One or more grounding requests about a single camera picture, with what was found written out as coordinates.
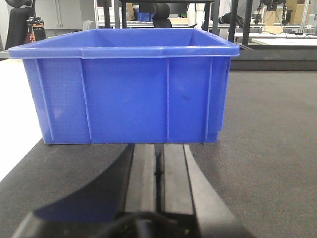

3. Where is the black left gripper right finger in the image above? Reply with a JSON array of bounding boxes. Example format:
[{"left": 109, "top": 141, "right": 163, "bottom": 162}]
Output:
[{"left": 161, "top": 144, "right": 253, "bottom": 238}]

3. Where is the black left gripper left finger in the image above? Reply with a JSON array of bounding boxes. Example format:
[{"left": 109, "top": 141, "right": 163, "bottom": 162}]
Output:
[{"left": 14, "top": 144, "right": 160, "bottom": 238}]

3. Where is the black conveyor belt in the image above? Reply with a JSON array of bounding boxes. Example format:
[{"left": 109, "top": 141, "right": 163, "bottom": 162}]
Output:
[{"left": 0, "top": 71, "right": 317, "bottom": 238}]

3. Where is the blue plastic bin on conveyor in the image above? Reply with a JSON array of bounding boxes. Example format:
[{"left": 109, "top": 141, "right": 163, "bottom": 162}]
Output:
[{"left": 8, "top": 28, "right": 240, "bottom": 144}]

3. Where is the black office chair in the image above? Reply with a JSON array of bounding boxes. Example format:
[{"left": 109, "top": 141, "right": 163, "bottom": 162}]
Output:
[{"left": 139, "top": 2, "right": 172, "bottom": 28}]

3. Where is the black tripod stand with device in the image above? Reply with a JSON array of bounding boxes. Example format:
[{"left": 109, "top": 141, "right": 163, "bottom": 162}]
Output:
[{"left": 25, "top": 16, "right": 46, "bottom": 44}]

